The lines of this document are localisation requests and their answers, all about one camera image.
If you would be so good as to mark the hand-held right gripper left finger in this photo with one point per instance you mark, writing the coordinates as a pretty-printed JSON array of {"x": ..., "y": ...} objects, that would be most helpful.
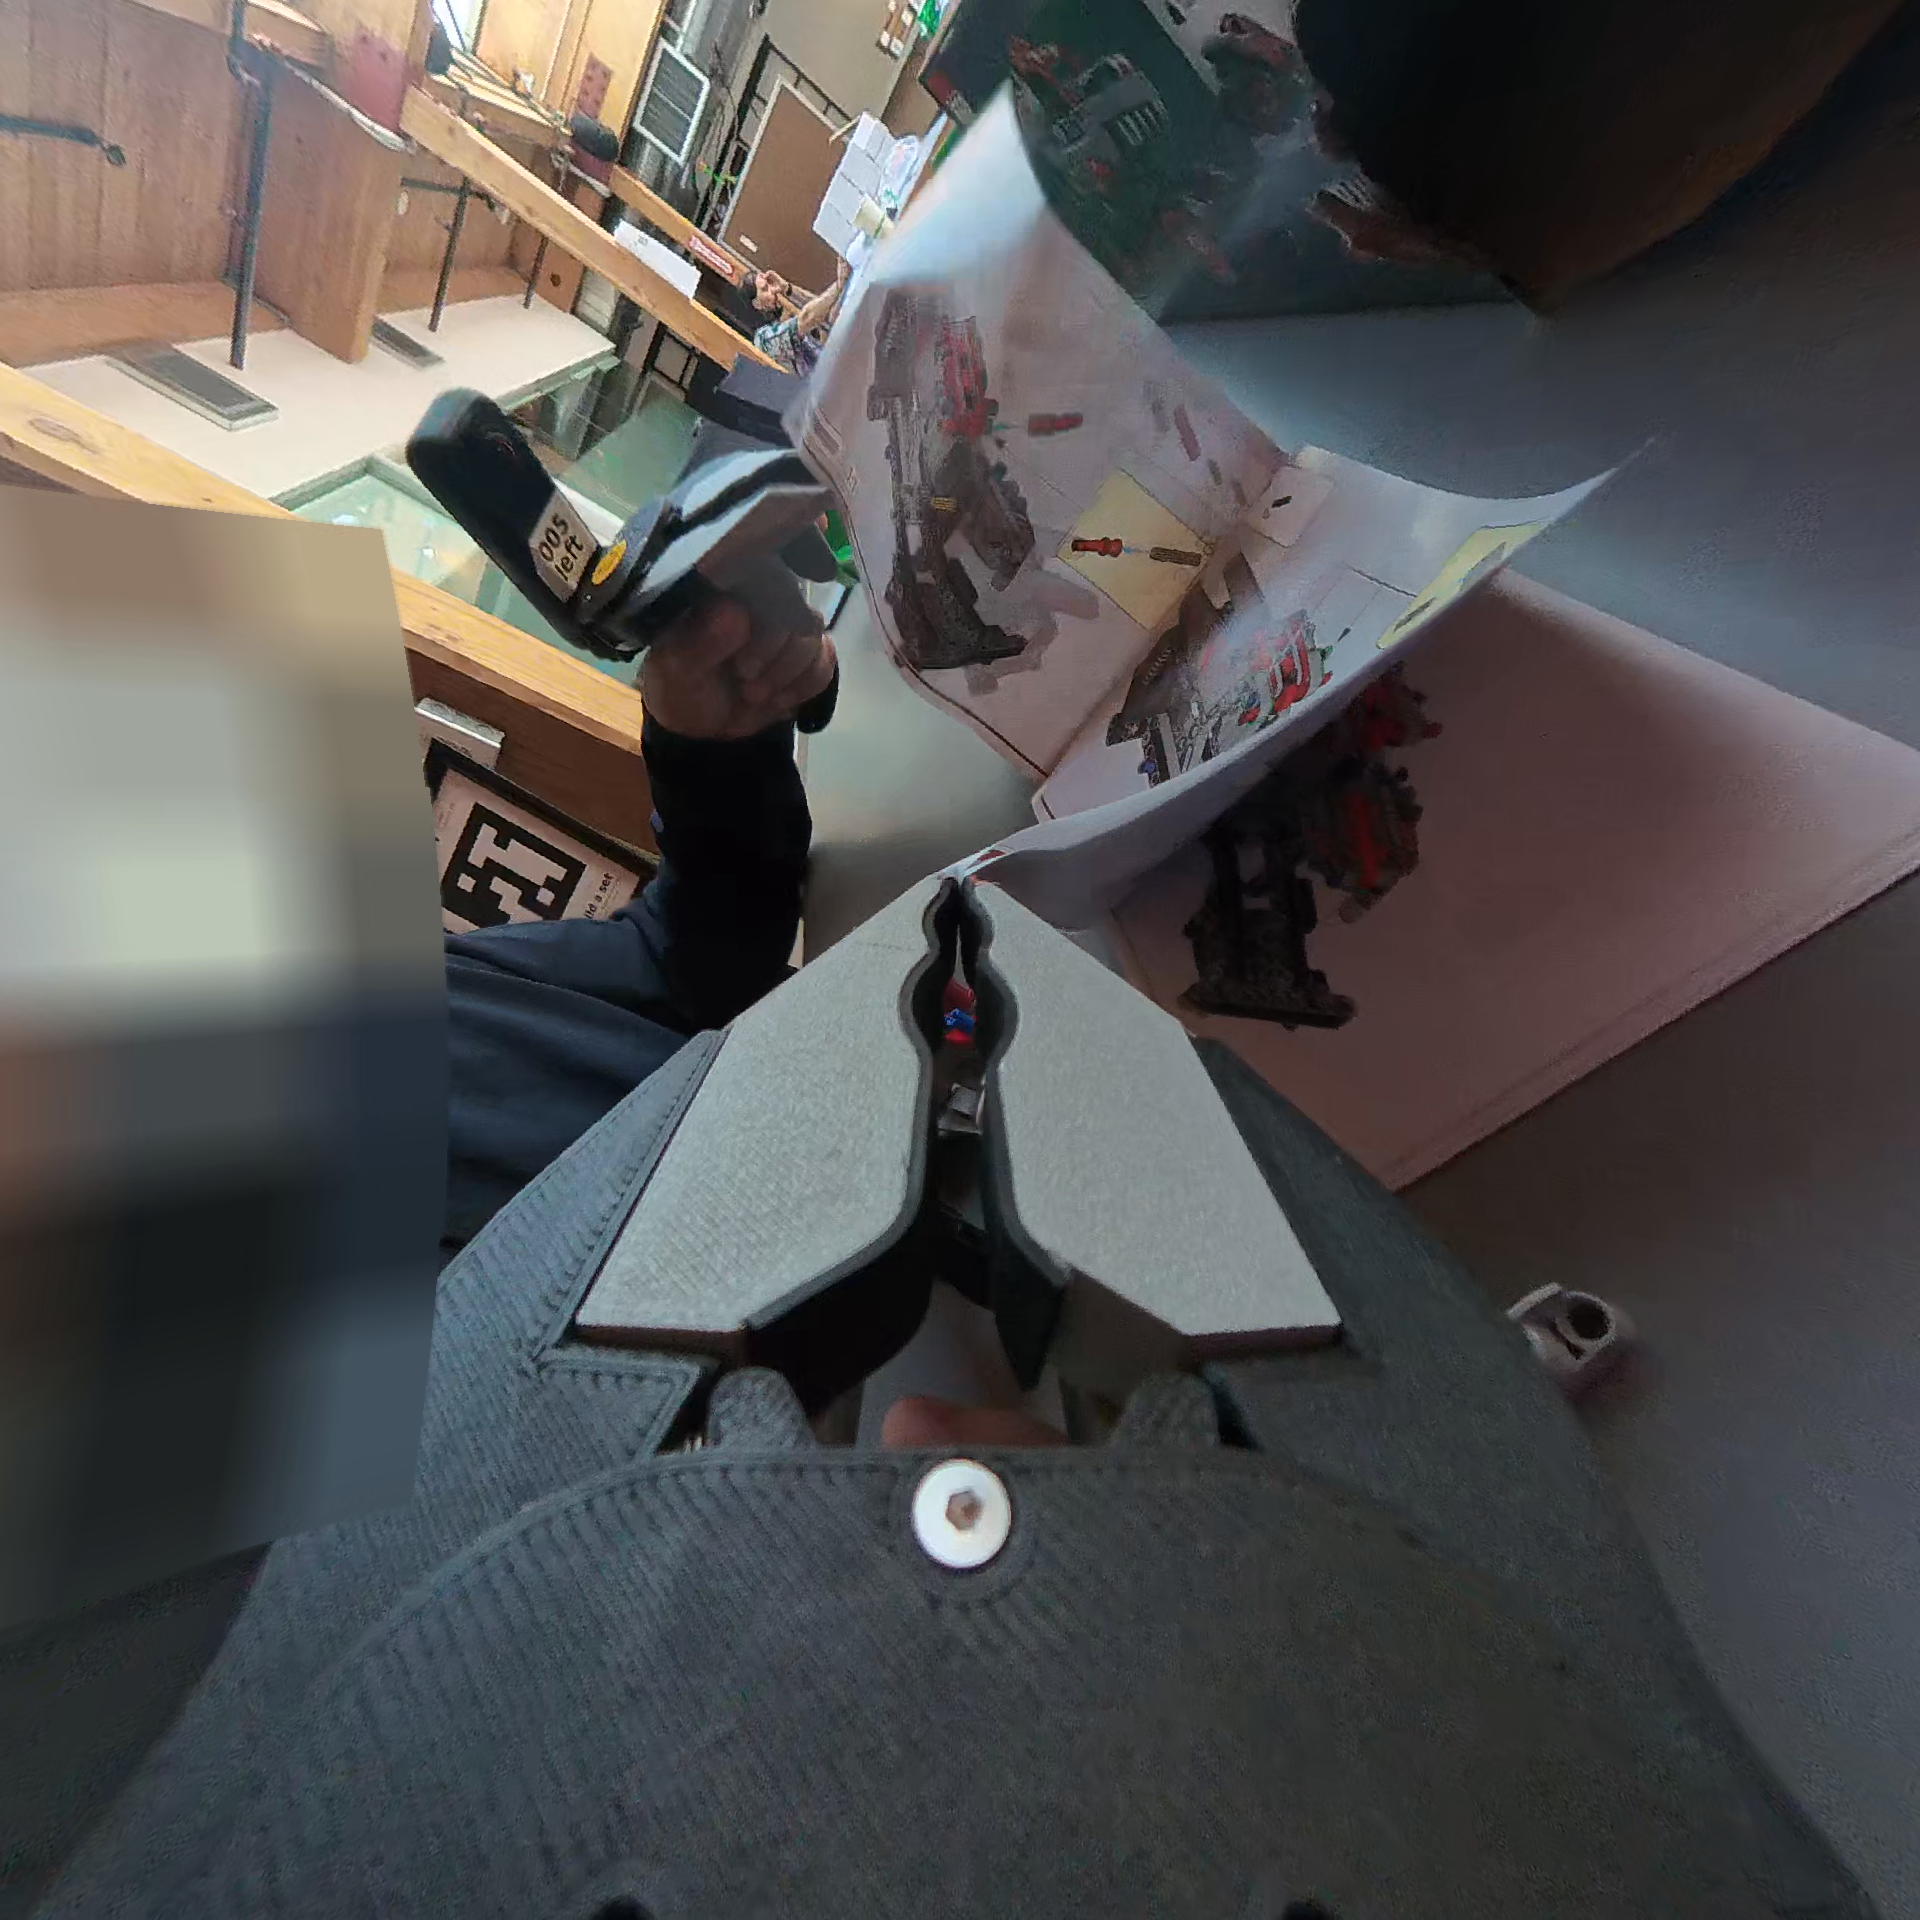
[{"x": 780, "y": 1141}]

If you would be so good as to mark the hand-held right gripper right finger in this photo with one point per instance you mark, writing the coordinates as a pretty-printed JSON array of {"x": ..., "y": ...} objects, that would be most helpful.
[{"x": 1142, "y": 1156}]

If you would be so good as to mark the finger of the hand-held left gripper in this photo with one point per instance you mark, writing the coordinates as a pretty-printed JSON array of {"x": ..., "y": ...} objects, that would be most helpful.
[
  {"x": 764, "y": 533},
  {"x": 750, "y": 465}
]

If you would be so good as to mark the small red blue lego piece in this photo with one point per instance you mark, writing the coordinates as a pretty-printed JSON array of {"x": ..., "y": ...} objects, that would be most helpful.
[{"x": 962, "y": 1021}]

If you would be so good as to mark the lego instruction booklet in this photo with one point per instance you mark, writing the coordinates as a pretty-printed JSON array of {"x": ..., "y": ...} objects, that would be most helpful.
[{"x": 1051, "y": 495}]

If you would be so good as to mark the black red lego truck model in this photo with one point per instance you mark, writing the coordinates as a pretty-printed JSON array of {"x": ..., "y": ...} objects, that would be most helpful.
[{"x": 1276, "y": 901}]

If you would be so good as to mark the person's left forearm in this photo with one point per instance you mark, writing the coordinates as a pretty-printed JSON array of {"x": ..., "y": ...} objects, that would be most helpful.
[{"x": 727, "y": 870}]

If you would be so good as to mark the small grey lego piece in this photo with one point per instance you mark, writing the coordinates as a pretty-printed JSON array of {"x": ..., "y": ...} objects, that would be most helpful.
[{"x": 1577, "y": 1335}]

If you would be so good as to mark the black lego set box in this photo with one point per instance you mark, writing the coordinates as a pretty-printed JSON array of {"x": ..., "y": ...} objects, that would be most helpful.
[{"x": 1110, "y": 107}]

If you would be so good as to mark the person's left hand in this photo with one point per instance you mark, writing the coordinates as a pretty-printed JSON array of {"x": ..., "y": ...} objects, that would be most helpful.
[{"x": 743, "y": 668}]

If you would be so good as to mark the stack of white boxes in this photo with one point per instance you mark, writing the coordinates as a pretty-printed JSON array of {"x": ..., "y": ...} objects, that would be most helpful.
[{"x": 870, "y": 182}]

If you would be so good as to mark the wooden beam structure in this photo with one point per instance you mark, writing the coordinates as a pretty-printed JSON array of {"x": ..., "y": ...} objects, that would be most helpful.
[{"x": 330, "y": 196}]

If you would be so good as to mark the black white marker tag board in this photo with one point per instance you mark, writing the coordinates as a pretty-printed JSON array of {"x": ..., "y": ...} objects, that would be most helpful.
[{"x": 510, "y": 870}]

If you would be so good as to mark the pink mat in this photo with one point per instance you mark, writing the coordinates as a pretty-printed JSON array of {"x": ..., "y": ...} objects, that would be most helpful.
[{"x": 1651, "y": 839}]

